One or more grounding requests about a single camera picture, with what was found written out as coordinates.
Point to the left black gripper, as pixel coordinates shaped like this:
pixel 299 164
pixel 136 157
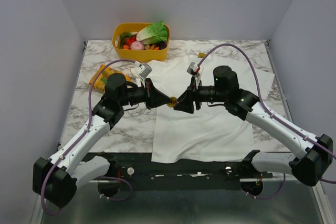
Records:
pixel 154 97

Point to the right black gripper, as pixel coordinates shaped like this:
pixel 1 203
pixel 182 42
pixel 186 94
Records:
pixel 197 97

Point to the gold round brooch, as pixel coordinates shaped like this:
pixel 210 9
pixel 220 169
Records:
pixel 173 102

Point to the white t-shirt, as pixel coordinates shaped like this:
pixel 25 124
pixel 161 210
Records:
pixel 210 134

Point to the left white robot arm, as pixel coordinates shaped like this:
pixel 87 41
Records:
pixel 57 178

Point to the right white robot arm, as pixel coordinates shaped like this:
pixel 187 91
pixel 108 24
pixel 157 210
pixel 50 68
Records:
pixel 310 155

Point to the yellow plastic basket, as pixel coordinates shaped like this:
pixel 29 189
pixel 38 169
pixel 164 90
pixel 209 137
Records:
pixel 144 55

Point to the pink toy onion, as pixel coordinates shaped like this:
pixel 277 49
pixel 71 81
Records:
pixel 137 45

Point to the orange snack bag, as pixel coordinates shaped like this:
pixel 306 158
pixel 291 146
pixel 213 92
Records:
pixel 99 80

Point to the red toy pepper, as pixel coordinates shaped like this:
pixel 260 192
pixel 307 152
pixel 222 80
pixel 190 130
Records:
pixel 129 41

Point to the green toy cabbage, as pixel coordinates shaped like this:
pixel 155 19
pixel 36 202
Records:
pixel 153 33

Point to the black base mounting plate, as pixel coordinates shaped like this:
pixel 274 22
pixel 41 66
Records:
pixel 186 174

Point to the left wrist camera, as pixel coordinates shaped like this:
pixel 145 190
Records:
pixel 143 70

